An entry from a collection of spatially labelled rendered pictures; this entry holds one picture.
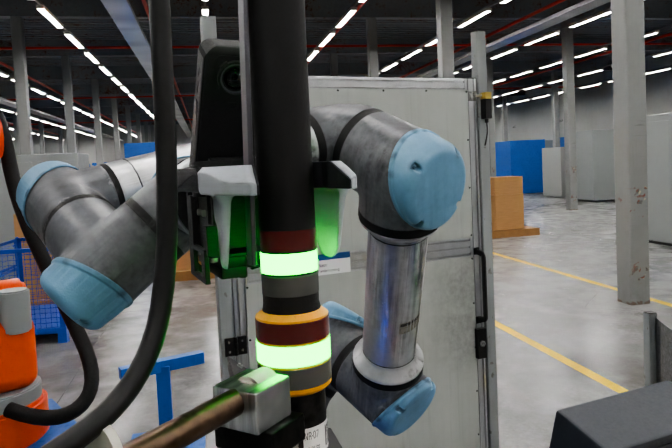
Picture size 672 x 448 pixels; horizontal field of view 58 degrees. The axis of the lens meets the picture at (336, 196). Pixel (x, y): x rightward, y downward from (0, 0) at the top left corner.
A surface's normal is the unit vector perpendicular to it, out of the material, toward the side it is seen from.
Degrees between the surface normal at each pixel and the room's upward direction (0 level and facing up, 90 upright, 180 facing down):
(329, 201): 94
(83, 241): 49
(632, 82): 90
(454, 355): 90
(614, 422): 15
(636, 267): 91
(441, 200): 106
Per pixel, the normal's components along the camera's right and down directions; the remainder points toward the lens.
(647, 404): 0.06, -0.96
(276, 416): 0.86, -0.01
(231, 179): -0.45, -0.69
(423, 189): 0.65, 0.29
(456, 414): 0.40, 0.03
